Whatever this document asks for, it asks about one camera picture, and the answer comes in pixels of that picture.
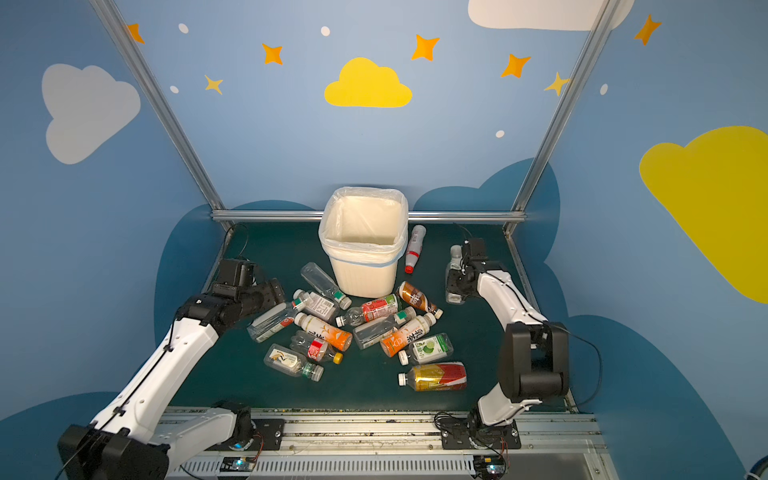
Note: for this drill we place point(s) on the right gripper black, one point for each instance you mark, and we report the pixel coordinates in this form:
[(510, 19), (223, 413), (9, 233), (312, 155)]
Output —
[(459, 282)]

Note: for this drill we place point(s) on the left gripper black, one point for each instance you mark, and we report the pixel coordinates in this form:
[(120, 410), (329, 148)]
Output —
[(264, 294)]

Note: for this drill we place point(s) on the clear bottle red green label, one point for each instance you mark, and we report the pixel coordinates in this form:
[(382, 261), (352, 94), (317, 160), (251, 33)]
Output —
[(274, 320)]

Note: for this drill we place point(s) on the orange white milk tea bottle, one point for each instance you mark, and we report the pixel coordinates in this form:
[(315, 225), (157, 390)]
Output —
[(407, 334)]

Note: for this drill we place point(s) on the square clear bottle green cap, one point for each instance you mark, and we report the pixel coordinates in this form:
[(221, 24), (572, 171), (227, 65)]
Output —
[(292, 363)]

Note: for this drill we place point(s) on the small red label bottle yellow cap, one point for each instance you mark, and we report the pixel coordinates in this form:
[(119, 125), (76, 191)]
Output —
[(314, 348)]

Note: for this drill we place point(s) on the clear bottle green band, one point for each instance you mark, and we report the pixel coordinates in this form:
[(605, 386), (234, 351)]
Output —
[(373, 332)]

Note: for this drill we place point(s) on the orange label bottle white cap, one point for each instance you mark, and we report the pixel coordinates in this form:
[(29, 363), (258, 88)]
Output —
[(336, 337)]

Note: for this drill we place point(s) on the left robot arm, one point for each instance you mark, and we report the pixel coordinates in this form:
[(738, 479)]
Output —
[(120, 441)]

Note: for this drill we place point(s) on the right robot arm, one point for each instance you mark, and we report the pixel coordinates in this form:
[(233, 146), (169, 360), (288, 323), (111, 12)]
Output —
[(533, 363)]

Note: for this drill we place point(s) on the white plastic trash bin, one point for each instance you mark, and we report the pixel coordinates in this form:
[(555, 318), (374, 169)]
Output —
[(364, 231)]

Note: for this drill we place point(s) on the brown Nescafe coffee bottle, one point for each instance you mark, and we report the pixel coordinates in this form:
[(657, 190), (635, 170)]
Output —
[(416, 298)]

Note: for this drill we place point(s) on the white bottle red cap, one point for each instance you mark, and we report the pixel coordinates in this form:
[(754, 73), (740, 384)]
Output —
[(414, 248)]

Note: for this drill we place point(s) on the green lime label bottle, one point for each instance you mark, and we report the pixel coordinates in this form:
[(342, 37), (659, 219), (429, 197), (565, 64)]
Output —
[(427, 350)]

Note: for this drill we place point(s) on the clear empty bottle green cap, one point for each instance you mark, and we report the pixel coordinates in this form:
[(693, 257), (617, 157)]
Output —
[(324, 284)]

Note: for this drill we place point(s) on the left controller board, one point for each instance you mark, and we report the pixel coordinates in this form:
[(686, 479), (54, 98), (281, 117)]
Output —
[(238, 465)]

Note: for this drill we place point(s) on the controller board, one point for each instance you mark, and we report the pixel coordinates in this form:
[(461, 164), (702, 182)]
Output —
[(489, 467), (238, 465)]

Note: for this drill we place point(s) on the right controller board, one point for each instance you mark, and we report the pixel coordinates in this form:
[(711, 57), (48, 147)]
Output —
[(489, 467)]

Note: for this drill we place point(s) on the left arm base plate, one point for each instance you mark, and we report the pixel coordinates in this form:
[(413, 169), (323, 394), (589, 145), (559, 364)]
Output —
[(267, 435)]

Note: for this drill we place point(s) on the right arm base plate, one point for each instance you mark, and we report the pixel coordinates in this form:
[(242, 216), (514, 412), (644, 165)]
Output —
[(460, 434)]

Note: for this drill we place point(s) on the aluminium rail frame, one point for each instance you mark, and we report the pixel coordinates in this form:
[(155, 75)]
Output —
[(337, 444)]

